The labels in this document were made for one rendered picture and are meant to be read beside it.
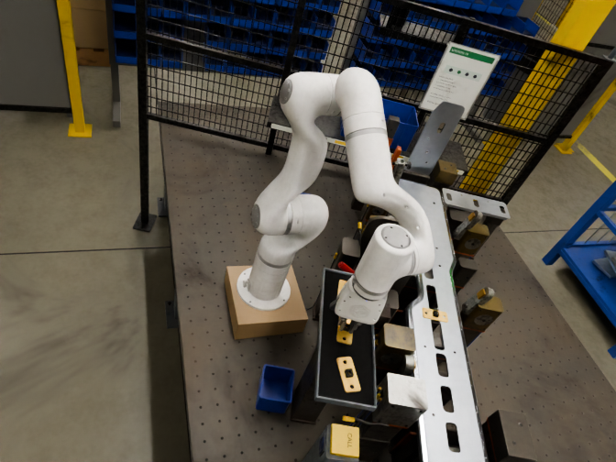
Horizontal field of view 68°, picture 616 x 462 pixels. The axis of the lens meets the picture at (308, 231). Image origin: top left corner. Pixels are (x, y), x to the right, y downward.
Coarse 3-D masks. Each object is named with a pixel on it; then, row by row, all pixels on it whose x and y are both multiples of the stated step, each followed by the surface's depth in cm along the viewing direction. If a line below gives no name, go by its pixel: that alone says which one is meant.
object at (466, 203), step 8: (448, 192) 192; (456, 192) 193; (448, 200) 188; (456, 200) 190; (464, 200) 191; (472, 200) 192; (480, 200) 194; (488, 200) 195; (456, 208) 188; (464, 208) 188; (472, 208) 188; (480, 208) 190; (488, 208) 191; (496, 208) 192; (504, 208) 194; (496, 216) 190; (504, 216) 190
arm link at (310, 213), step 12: (300, 204) 134; (312, 204) 135; (324, 204) 138; (300, 216) 133; (312, 216) 135; (324, 216) 137; (300, 228) 135; (312, 228) 137; (264, 240) 144; (276, 240) 143; (288, 240) 143; (300, 240) 142; (312, 240) 142; (264, 252) 144; (276, 252) 142; (288, 252) 142; (276, 264) 145; (288, 264) 147
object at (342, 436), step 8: (336, 424) 97; (336, 432) 96; (344, 432) 96; (352, 432) 97; (336, 440) 95; (344, 440) 95; (352, 440) 95; (336, 448) 93; (344, 448) 94; (352, 448) 94; (352, 456) 93
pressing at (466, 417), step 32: (416, 192) 187; (448, 256) 165; (448, 288) 154; (416, 320) 142; (448, 320) 145; (416, 352) 134; (448, 352) 136; (448, 384) 129; (448, 416) 122; (448, 448) 116; (480, 448) 118
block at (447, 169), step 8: (440, 160) 196; (440, 168) 192; (448, 168) 194; (432, 176) 200; (440, 176) 193; (448, 176) 193; (456, 176) 193; (432, 184) 198; (440, 184) 197; (448, 184) 196
